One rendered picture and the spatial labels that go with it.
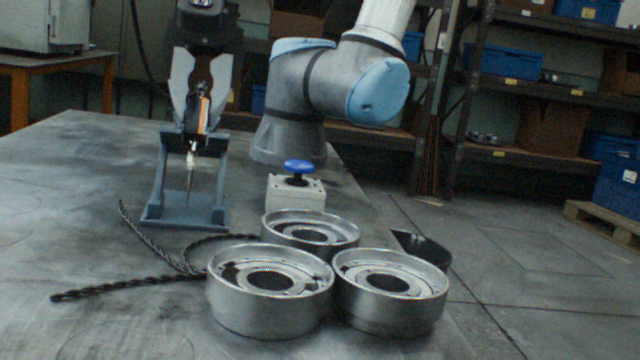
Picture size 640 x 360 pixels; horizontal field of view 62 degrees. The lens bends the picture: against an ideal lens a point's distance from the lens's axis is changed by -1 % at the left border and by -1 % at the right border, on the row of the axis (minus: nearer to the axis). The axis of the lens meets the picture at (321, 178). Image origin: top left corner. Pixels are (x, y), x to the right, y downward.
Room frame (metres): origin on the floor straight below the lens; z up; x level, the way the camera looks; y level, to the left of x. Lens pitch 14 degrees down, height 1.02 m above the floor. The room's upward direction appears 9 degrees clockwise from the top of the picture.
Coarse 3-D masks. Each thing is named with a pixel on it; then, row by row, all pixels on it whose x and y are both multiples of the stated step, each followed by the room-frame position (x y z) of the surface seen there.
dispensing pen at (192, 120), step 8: (200, 80) 0.68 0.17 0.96; (200, 88) 0.67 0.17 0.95; (200, 96) 0.67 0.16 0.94; (192, 104) 0.64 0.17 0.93; (200, 104) 0.65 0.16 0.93; (192, 112) 0.64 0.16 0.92; (200, 112) 0.64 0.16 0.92; (192, 120) 0.63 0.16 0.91; (184, 128) 0.63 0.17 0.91; (192, 128) 0.63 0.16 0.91; (184, 136) 0.63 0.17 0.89; (192, 136) 0.63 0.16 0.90; (192, 144) 0.63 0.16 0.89; (192, 152) 0.63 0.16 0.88; (192, 160) 0.62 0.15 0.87; (192, 168) 0.62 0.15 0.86; (192, 176) 0.61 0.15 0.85
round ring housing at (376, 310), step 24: (336, 264) 0.46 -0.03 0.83; (360, 264) 0.48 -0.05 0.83; (384, 264) 0.49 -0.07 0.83; (408, 264) 0.49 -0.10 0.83; (336, 288) 0.42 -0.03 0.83; (360, 288) 0.41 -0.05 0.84; (384, 288) 0.47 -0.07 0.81; (408, 288) 0.45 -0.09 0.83; (432, 288) 0.45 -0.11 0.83; (336, 312) 0.43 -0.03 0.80; (360, 312) 0.40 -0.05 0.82; (384, 312) 0.40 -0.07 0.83; (408, 312) 0.40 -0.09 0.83; (432, 312) 0.41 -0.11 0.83; (384, 336) 0.40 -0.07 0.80; (408, 336) 0.41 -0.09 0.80
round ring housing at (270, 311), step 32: (224, 256) 0.44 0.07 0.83; (256, 256) 0.46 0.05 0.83; (288, 256) 0.46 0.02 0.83; (224, 288) 0.37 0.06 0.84; (256, 288) 0.40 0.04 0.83; (288, 288) 0.43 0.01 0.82; (320, 288) 0.39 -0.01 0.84; (224, 320) 0.38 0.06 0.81; (256, 320) 0.36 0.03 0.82; (288, 320) 0.37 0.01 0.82
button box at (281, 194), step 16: (272, 176) 0.70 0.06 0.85; (288, 176) 0.71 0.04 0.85; (272, 192) 0.64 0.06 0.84; (288, 192) 0.65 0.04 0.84; (304, 192) 0.65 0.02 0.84; (320, 192) 0.66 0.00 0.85; (272, 208) 0.64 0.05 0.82; (288, 208) 0.65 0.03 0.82; (304, 208) 0.65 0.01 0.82; (320, 208) 0.65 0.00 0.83
